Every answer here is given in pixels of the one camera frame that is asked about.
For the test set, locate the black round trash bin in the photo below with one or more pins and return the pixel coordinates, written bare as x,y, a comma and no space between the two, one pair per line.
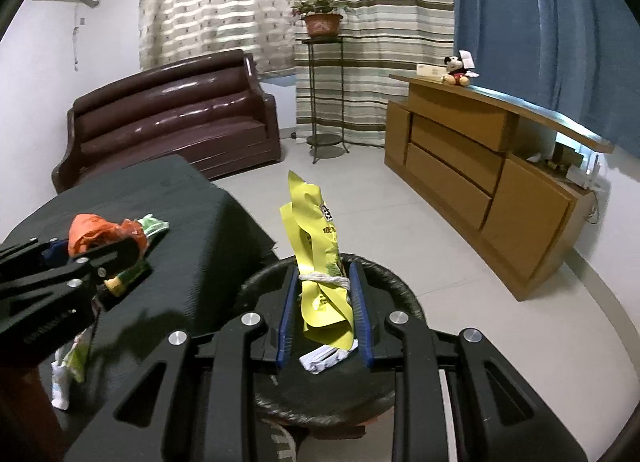
344,395

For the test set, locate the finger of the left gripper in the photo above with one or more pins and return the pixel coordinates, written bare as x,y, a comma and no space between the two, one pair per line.
107,254
33,253

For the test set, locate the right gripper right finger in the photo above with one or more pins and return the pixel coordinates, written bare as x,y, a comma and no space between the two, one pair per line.
456,395

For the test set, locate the yellow snack wrapper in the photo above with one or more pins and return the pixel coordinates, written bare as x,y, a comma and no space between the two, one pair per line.
327,314

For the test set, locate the green white bag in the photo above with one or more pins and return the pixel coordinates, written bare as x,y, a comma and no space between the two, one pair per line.
153,229

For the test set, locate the dark green table cloth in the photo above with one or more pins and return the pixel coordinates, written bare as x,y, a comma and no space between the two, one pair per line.
198,267

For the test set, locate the dark brown leather sofa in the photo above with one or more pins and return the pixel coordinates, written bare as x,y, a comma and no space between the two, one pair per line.
210,110

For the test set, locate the red plastic bag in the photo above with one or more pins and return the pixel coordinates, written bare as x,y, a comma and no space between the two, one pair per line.
90,231

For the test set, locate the wooden sideboard cabinet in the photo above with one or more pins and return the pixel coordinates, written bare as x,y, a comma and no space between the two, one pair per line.
484,161

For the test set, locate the patterned sheer curtain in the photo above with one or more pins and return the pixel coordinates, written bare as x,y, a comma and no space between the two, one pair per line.
171,30

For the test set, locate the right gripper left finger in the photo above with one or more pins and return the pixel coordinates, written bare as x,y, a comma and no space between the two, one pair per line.
193,397

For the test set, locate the small cardboard box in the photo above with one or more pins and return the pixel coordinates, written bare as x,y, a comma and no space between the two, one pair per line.
431,72

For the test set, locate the Mickey Mouse plush toy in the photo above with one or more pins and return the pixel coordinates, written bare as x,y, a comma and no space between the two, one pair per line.
456,73

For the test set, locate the blue curtain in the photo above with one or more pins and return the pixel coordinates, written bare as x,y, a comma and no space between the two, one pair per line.
577,57

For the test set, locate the potted plant terracotta pot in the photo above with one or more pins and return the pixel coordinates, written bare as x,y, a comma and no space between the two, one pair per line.
322,18

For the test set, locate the beige striped curtain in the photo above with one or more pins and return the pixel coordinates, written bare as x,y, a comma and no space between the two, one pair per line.
381,38

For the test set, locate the black metal plant stand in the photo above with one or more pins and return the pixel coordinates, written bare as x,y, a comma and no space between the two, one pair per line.
326,102

